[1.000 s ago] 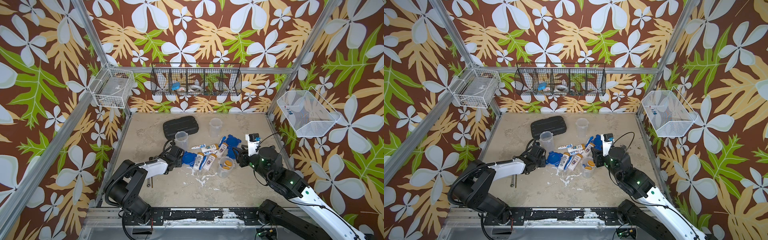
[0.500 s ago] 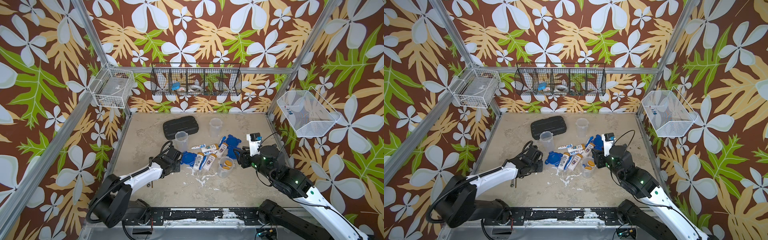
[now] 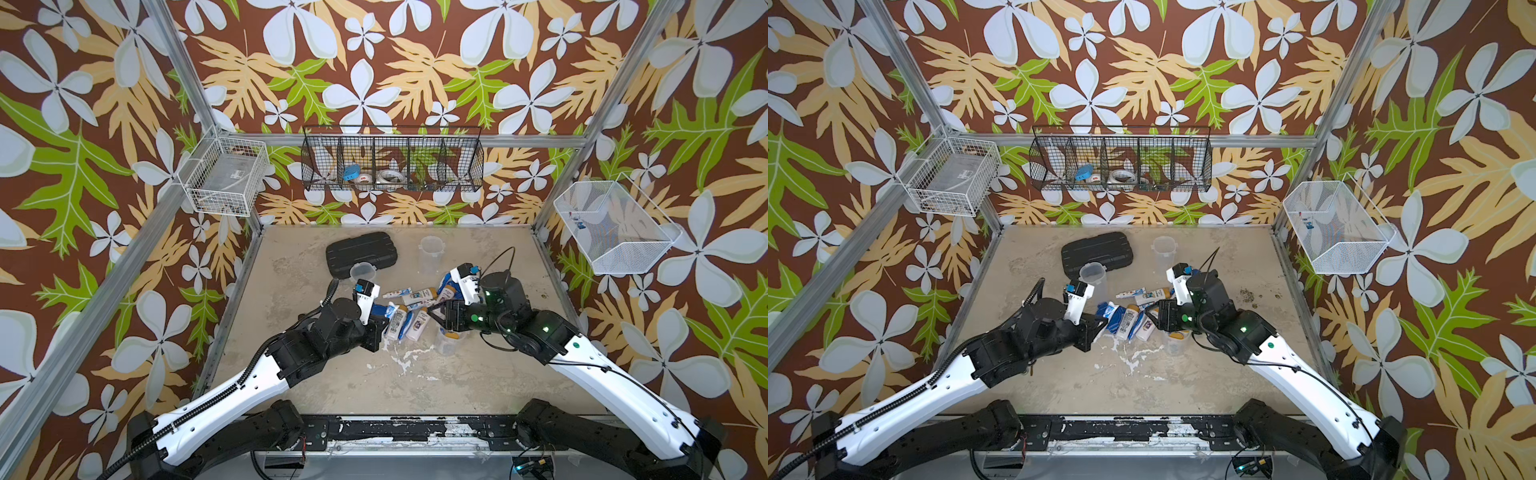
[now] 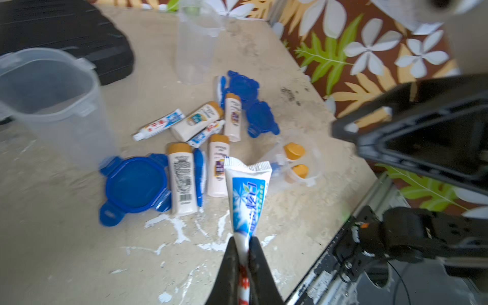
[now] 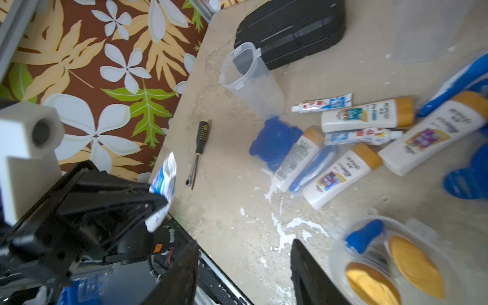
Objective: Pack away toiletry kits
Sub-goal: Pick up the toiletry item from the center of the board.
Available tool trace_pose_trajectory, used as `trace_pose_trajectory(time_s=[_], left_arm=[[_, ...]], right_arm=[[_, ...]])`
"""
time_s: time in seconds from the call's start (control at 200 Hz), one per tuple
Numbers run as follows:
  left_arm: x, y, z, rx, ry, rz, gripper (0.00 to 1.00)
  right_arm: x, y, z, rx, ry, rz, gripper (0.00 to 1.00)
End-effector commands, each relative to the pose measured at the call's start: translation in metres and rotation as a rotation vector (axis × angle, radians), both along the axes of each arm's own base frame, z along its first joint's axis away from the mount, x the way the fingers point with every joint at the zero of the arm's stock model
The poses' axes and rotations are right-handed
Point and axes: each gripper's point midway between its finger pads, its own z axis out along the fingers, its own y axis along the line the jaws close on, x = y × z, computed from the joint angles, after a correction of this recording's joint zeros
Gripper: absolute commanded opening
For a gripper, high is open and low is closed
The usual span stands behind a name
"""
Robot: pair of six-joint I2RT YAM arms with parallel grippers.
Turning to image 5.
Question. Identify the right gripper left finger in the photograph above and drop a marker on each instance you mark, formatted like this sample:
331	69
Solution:
180	283

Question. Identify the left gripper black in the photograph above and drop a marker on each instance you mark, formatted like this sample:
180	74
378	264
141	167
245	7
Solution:
88	217

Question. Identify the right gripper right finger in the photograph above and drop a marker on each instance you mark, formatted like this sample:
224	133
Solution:
311	283

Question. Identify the toothpaste tube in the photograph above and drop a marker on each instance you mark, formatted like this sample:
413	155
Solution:
321	105
369	136
164	184

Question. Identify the blue lid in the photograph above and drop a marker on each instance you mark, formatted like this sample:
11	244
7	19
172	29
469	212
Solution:
469	183
274	142

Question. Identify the white bottle barcode middle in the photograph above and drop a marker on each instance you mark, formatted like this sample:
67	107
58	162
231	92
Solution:
298	157

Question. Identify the blue toothbrush middle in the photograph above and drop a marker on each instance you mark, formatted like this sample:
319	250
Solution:
319	163

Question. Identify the white bottle purple label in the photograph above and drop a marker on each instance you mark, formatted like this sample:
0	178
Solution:
354	165

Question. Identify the black yellow screwdriver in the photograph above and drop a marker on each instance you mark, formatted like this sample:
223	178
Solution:
201	140

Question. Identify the toothpaste tube top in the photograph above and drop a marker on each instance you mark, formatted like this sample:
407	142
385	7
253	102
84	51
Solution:
321	105

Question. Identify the white bottle upper horizontal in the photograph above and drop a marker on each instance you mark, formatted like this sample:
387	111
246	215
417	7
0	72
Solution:
392	113

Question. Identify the blue toothbrush upper right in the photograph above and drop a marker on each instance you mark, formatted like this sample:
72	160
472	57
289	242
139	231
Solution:
471	76

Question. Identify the black plastic tool case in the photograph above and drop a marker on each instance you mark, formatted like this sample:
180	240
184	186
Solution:
288	30

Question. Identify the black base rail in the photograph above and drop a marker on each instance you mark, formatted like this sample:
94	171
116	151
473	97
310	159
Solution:
132	283

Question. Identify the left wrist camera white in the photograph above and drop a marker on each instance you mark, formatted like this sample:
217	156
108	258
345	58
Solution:
30	134

